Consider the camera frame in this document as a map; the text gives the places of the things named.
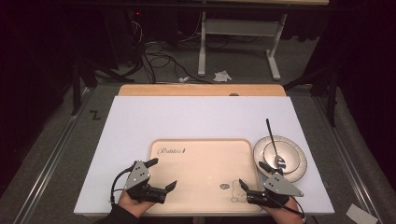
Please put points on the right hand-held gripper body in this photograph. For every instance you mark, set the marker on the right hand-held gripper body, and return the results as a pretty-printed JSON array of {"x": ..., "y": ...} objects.
[{"x": 278, "y": 186}]

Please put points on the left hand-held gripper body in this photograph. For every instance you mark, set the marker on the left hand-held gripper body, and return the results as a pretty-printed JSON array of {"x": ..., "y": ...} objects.
[{"x": 137, "y": 175}]

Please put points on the person's right hand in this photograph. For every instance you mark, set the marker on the person's right hand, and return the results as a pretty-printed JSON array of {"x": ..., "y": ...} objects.
[{"x": 288, "y": 214}]

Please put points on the person's left hand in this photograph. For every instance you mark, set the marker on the person's left hand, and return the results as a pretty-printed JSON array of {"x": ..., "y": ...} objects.
[{"x": 134, "y": 206}]

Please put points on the beige tray with bear print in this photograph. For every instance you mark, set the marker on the beige tray with bear print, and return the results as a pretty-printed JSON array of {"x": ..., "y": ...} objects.
[{"x": 202, "y": 174}]

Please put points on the white table mat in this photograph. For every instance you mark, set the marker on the white table mat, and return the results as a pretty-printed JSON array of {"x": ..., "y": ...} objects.
[{"x": 186, "y": 118}]

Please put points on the black tape floor mark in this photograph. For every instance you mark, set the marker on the black tape floor mark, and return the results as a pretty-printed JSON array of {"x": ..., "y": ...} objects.
[{"x": 95, "y": 115}]

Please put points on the flat white paper sheet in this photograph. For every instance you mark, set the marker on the flat white paper sheet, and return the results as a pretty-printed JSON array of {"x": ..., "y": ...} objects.
[{"x": 361, "y": 215}]

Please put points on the small crumpled white paper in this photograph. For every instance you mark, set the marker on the small crumpled white paper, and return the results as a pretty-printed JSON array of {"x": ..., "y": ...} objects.
[{"x": 183, "y": 79}]

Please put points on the black metal stand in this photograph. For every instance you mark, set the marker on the black metal stand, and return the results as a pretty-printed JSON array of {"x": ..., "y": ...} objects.
[
  {"x": 75, "y": 93},
  {"x": 332, "y": 99}
]

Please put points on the large crumpled white paper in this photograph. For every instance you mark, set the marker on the large crumpled white paper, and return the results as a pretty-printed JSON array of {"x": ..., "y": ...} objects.
[{"x": 222, "y": 76}]

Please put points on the aluminium floor rail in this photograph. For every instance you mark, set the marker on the aluminium floor rail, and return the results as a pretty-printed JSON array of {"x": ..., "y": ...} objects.
[
  {"x": 49, "y": 168},
  {"x": 348, "y": 161}
]

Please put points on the white metal desk frame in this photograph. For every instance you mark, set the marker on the white metal desk frame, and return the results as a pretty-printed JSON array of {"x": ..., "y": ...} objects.
[{"x": 202, "y": 46}]

